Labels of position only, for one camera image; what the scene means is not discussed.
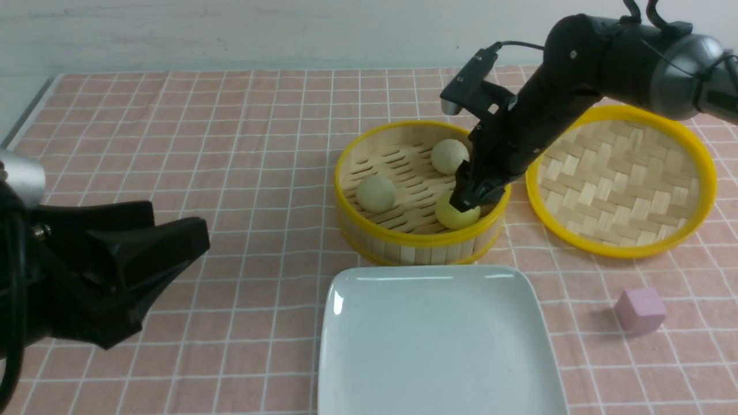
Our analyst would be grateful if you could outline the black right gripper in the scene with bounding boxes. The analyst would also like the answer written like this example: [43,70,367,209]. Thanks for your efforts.
[450,69,600,213]

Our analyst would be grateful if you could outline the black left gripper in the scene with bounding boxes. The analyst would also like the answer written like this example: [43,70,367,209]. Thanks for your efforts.
[2,184,210,361]

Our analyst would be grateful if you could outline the yellow steamed bun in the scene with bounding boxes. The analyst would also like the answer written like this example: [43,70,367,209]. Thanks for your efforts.
[434,191,481,231]

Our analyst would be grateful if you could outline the white steamed bun back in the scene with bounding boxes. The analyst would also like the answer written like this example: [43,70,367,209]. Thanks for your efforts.
[431,139,470,175]

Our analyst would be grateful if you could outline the white steamed bun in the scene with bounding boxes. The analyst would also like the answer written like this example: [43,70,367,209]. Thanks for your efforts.
[356,175,397,214]
[431,139,470,175]

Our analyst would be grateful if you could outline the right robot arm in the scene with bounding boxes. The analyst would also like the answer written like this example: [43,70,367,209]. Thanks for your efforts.
[440,14,737,212]

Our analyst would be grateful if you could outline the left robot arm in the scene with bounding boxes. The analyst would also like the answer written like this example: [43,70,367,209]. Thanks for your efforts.
[2,149,210,350]

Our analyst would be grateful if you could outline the white square plate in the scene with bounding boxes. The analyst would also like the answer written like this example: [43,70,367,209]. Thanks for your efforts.
[317,265,569,414]

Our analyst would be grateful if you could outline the bamboo steamer basket yellow rim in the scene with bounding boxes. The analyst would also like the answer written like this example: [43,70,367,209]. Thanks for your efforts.
[334,120,511,266]

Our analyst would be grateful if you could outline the bamboo steamer lid yellow rim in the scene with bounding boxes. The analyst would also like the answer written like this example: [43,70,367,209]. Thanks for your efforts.
[525,105,717,258]

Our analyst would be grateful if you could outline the pink checkered tablecloth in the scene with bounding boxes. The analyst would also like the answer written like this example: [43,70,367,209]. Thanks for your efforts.
[5,68,736,414]

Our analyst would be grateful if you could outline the pink cube block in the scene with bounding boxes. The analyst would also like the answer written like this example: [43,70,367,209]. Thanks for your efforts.
[613,287,667,335]

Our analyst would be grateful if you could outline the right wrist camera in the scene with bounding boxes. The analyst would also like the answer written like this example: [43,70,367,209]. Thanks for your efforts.
[440,44,514,122]

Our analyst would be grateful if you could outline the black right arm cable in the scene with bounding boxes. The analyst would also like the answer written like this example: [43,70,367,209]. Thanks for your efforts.
[487,0,695,55]

